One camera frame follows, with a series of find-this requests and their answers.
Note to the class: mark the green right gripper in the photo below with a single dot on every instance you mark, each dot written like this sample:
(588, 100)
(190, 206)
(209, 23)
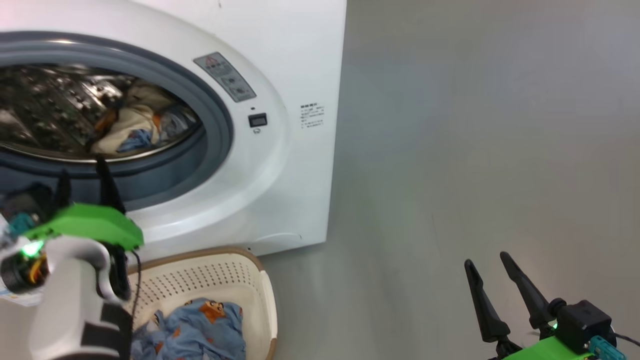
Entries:
(540, 351)

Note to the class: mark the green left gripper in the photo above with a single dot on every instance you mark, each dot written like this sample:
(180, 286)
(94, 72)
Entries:
(90, 222)

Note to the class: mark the cream cartoon print garment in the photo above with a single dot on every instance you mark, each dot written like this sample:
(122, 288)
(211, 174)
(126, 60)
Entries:
(130, 125)

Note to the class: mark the blue bear print garment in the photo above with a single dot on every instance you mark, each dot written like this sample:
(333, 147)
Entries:
(200, 335)

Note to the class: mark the grey rubber door seal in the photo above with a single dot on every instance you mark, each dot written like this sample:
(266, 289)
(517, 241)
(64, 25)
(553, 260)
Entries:
(210, 115)

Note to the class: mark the cream laundry basket brown rim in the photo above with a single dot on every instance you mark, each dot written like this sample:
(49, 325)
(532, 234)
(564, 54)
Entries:
(210, 275)

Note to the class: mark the black door latch socket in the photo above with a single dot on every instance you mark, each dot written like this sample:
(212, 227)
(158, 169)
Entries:
(258, 120)

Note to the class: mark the white front-load washing machine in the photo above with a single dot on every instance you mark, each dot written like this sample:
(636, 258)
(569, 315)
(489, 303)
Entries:
(280, 60)

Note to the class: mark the perforated steel drum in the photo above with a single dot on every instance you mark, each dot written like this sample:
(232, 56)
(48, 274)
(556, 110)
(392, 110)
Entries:
(45, 110)

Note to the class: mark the blue energy label sticker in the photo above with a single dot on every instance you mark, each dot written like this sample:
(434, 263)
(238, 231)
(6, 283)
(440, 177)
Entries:
(20, 297)

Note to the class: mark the grey warning sticker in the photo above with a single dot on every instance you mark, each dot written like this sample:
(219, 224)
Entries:
(225, 77)

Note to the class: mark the round white filter cover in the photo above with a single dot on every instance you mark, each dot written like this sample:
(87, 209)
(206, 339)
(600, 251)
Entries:
(277, 241)

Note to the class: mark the small printed text label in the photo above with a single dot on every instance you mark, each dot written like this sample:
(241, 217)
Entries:
(312, 116)

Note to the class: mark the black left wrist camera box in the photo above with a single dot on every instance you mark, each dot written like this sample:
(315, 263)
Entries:
(25, 200)

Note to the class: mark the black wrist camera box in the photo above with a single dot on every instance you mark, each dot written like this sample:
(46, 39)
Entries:
(25, 200)
(582, 322)

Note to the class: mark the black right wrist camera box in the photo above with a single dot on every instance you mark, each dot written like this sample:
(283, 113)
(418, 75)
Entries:
(582, 322)

